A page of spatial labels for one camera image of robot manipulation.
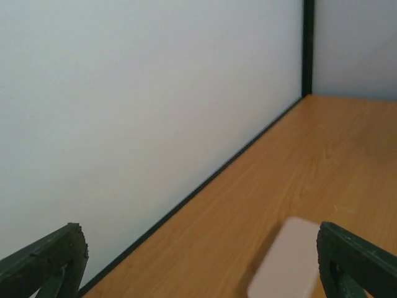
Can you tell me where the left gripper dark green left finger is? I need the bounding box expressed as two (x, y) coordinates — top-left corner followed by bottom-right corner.
(1, 223), (88, 297)

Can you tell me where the pink glasses case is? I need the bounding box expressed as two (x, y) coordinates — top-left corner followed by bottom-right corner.
(248, 217), (319, 298)

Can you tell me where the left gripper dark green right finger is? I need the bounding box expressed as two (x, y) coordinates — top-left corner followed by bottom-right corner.
(316, 221), (396, 297)

